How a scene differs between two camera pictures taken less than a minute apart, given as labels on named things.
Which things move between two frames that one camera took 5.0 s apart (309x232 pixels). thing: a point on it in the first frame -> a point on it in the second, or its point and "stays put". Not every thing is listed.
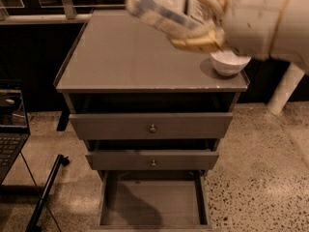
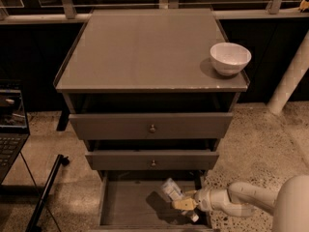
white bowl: (227, 62) stays put
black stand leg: (36, 218) stays put
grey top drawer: (151, 126) stays put
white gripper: (249, 21) -> (204, 199)
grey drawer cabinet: (150, 112) stays put
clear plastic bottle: (168, 5) -> (173, 192)
